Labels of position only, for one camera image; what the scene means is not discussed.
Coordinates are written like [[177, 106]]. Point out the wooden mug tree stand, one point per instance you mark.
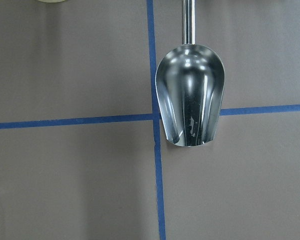
[[51, 1]]

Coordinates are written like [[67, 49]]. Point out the steel scoop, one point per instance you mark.
[[189, 84]]

